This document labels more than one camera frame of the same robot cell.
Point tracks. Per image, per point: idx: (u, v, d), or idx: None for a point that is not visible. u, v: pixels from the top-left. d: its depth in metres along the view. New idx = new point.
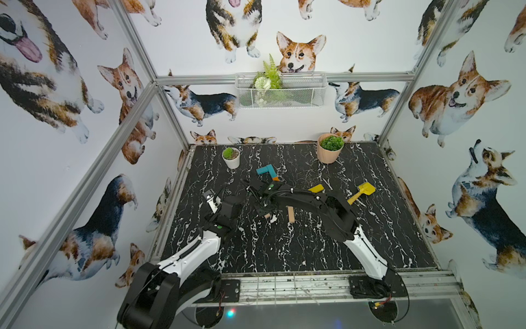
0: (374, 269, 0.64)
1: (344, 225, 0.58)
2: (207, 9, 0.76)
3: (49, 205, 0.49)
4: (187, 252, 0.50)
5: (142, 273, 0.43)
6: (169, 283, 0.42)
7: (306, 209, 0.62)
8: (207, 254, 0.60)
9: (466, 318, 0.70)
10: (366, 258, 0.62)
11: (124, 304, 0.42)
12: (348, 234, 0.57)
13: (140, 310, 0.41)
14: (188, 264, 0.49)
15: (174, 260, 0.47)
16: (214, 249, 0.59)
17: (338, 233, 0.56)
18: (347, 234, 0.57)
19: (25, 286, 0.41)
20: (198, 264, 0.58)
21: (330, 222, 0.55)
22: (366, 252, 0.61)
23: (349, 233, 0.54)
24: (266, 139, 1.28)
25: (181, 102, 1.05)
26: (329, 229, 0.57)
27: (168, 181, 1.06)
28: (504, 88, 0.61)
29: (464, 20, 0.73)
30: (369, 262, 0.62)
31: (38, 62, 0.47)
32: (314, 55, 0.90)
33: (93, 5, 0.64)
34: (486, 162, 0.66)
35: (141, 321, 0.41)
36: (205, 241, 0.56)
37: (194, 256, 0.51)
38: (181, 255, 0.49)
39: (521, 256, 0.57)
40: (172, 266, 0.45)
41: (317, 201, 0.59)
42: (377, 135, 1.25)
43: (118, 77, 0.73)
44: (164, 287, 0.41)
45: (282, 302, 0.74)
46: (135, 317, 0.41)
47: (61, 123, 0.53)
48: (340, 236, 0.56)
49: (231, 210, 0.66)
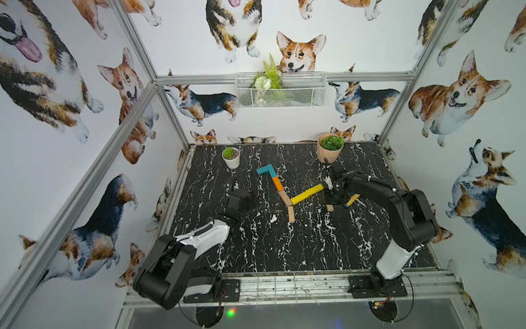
0: (392, 273, 0.62)
1: (411, 228, 0.48)
2: (207, 9, 0.76)
3: (50, 205, 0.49)
4: (201, 232, 0.53)
5: (161, 244, 0.46)
6: (185, 253, 0.44)
7: (377, 200, 0.58)
8: (216, 240, 0.59)
9: (466, 317, 0.70)
10: (398, 266, 0.59)
11: (142, 271, 0.44)
12: (413, 242, 0.47)
13: (154, 279, 0.43)
14: (202, 242, 0.51)
15: (190, 235, 0.50)
16: (221, 237, 0.61)
17: (401, 236, 0.50)
18: (412, 243, 0.47)
19: (24, 286, 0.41)
20: (207, 247, 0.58)
21: (396, 219, 0.49)
22: (401, 260, 0.56)
23: (416, 243, 0.48)
24: (266, 139, 1.28)
25: (181, 102, 1.05)
26: (394, 232, 0.52)
27: (168, 181, 1.06)
28: (504, 88, 0.61)
29: (464, 20, 0.73)
30: (394, 266, 0.60)
31: (38, 62, 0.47)
32: (314, 55, 0.90)
33: (93, 5, 0.64)
34: (486, 162, 0.66)
35: (155, 290, 0.42)
36: (216, 226, 0.59)
37: (209, 236, 0.54)
38: (195, 233, 0.52)
39: (521, 256, 0.57)
40: (188, 240, 0.48)
41: (393, 195, 0.52)
42: (377, 135, 1.25)
43: (118, 77, 0.73)
44: (181, 256, 0.44)
45: (282, 303, 0.74)
46: (149, 284, 0.43)
47: (61, 123, 0.53)
48: (403, 242, 0.50)
49: (238, 202, 0.69)
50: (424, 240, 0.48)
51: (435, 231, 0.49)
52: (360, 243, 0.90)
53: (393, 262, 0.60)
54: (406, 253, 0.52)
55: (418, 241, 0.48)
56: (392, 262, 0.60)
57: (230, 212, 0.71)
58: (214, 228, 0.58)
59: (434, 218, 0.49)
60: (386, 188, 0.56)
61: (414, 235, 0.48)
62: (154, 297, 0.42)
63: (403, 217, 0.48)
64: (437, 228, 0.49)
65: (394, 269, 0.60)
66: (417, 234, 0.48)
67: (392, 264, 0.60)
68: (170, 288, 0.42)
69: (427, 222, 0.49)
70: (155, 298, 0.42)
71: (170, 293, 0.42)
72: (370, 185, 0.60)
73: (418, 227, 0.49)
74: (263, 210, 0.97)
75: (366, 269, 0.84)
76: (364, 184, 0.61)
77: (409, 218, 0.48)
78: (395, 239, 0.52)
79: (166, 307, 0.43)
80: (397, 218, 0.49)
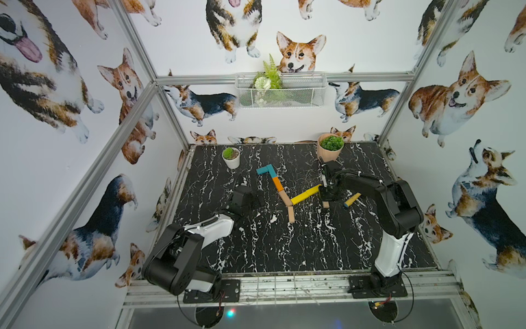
0: (388, 269, 0.63)
1: (396, 214, 0.52)
2: (207, 9, 0.76)
3: (49, 205, 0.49)
4: (207, 223, 0.55)
5: (169, 232, 0.47)
6: (194, 241, 0.46)
7: (366, 192, 0.62)
8: (222, 232, 0.61)
9: (466, 317, 0.70)
10: (392, 260, 0.60)
11: (151, 257, 0.45)
12: (400, 229, 0.51)
13: (162, 267, 0.44)
14: (209, 233, 0.53)
15: (197, 225, 0.52)
16: (226, 230, 0.63)
17: (388, 224, 0.53)
18: (398, 229, 0.51)
19: (24, 286, 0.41)
20: (213, 238, 0.57)
21: (383, 207, 0.53)
22: (394, 253, 0.58)
23: (403, 229, 0.51)
24: (266, 139, 1.28)
25: (181, 102, 1.05)
26: (382, 220, 0.55)
27: (168, 182, 1.06)
28: (504, 88, 0.61)
29: (464, 20, 0.73)
30: (390, 262, 0.61)
31: (38, 62, 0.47)
32: (314, 55, 0.90)
33: (93, 5, 0.64)
34: (486, 162, 0.66)
35: (164, 276, 0.43)
36: (222, 220, 0.60)
37: (214, 228, 0.56)
38: (202, 223, 0.54)
39: (521, 256, 0.57)
40: (196, 230, 0.49)
41: (379, 185, 0.56)
42: (377, 135, 1.25)
43: (118, 77, 0.73)
44: (190, 244, 0.45)
45: (282, 303, 0.74)
46: (157, 272, 0.44)
47: (60, 123, 0.52)
48: (390, 229, 0.53)
49: (242, 199, 0.70)
50: (411, 226, 0.52)
51: (420, 217, 0.52)
52: (360, 243, 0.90)
53: (387, 256, 0.61)
54: (396, 242, 0.55)
55: (405, 227, 0.51)
56: (387, 257, 0.62)
57: (234, 208, 0.73)
58: (220, 221, 0.59)
59: (418, 204, 0.53)
60: (372, 181, 0.60)
61: (399, 221, 0.51)
62: (163, 283, 0.43)
63: (388, 203, 0.52)
64: (421, 214, 0.52)
65: (389, 262, 0.62)
66: (402, 219, 0.51)
67: (387, 258, 0.62)
68: (179, 275, 0.43)
69: (412, 209, 0.53)
70: (164, 284, 0.43)
71: (178, 280, 0.43)
72: (359, 179, 0.64)
73: (403, 213, 0.52)
74: (263, 210, 0.97)
75: (366, 269, 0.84)
76: (354, 179, 0.66)
77: (394, 205, 0.52)
78: (384, 227, 0.55)
79: (173, 293, 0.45)
80: (383, 206, 0.53)
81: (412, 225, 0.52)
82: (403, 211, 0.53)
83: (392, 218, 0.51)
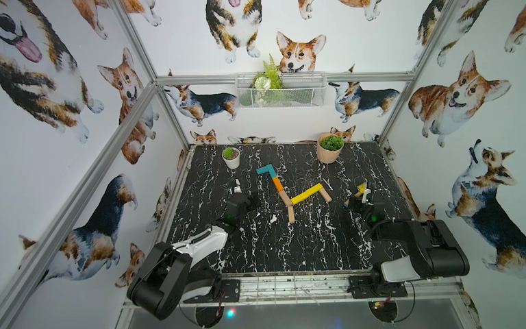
0: (393, 277, 0.61)
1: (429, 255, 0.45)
2: (207, 9, 0.76)
3: (48, 207, 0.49)
4: (198, 239, 0.53)
5: (156, 251, 0.45)
6: (181, 262, 0.44)
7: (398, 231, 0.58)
8: (214, 247, 0.59)
9: (466, 318, 0.70)
10: (403, 279, 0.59)
11: (138, 278, 0.44)
12: (434, 270, 0.43)
13: (148, 289, 0.42)
14: (198, 250, 0.51)
15: (187, 243, 0.50)
16: (220, 243, 0.61)
17: (422, 262, 0.46)
18: (433, 271, 0.43)
19: (24, 286, 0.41)
20: (205, 253, 0.55)
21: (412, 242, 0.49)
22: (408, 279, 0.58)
23: (437, 272, 0.43)
24: (266, 139, 1.28)
25: (181, 102, 1.05)
26: (414, 260, 0.48)
27: (168, 181, 1.06)
28: (504, 88, 0.61)
29: (464, 20, 0.73)
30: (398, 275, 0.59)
31: (38, 62, 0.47)
32: (314, 55, 0.90)
33: (93, 5, 0.64)
34: (486, 162, 0.66)
35: (150, 299, 0.42)
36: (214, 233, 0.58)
37: (205, 245, 0.54)
38: (192, 240, 0.51)
39: (521, 256, 0.57)
40: (185, 249, 0.48)
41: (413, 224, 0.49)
42: (377, 135, 1.25)
43: (118, 77, 0.73)
44: (177, 266, 0.43)
45: (282, 302, 0.74)
46: (144, 293, 0.42)
47: (60, 123, 0.52)
48: (422, 268, 0.46)
49: (236, 209, 0.66)
50: (448, 271, 0.43)
51: (463, 265, 0.43)
52: (360, 243, 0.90)
53: (399, 272, 0.58)
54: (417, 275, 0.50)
55: (439, 271, 0.43)
56: (398, 273, 0.59)
57: (229, 218, 0.70)
58: (211, 236, 0.57)
59: (459, 247, 0.46)
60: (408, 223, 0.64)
61: (434, 262, 0.44)
62: (149, 306, 0.41)
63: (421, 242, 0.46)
64: (466, 263, 0.44)
65: (397, 276, 0.60)
66: (438, 261, 0.44)
67: (398, 275, 0.59)
68: (165, 298, 0.41)
69: (456, 254, 0.45)
70: (148, 306, 0.42)
71: (164, 303, 0.41)
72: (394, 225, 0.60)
73: (438, 256, 0.44)
74: (263, 210, 0.97)
75: (366, 269, 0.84)
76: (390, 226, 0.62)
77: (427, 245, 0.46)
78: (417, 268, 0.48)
79: (158, 317, 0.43)
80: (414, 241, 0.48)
81: (452, 271, 0.43)
82: (442, 253, 0.45)
83: (426, 256, 0.45)
